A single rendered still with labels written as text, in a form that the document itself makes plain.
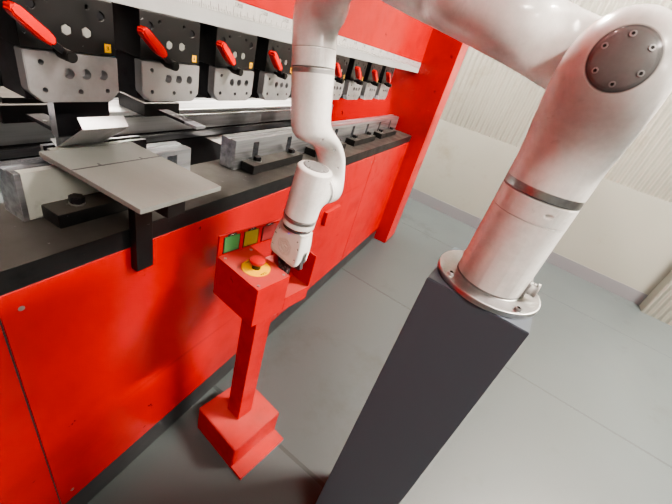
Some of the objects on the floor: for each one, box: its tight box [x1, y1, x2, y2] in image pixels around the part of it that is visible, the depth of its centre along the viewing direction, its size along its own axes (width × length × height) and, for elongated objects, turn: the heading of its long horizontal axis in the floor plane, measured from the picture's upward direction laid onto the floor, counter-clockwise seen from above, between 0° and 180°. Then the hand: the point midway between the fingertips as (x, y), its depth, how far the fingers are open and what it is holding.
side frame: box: [331, 28, 469, 243], centre depth 253 cm, size 25×85×230 cm, turn 40°
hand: (283, 270), depth 96 cm, fingers closed
